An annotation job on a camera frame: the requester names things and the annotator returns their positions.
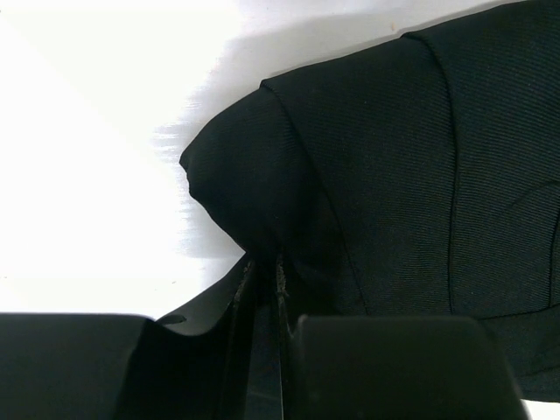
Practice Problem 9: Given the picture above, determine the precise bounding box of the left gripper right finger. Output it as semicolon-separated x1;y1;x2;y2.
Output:
276;258;528;419

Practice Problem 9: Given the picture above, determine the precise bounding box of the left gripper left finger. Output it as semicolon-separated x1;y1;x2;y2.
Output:
1;257;256;419

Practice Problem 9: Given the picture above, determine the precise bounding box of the black pleated skirt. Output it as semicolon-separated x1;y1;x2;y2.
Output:
180;1;559;403

